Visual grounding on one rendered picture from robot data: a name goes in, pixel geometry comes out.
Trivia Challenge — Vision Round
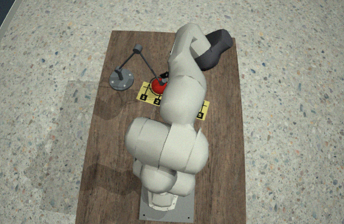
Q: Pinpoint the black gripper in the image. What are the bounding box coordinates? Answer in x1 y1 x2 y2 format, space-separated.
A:
160 72 169 79

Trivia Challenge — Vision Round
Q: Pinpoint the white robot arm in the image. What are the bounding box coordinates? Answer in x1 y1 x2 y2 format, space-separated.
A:
124 23 233 211

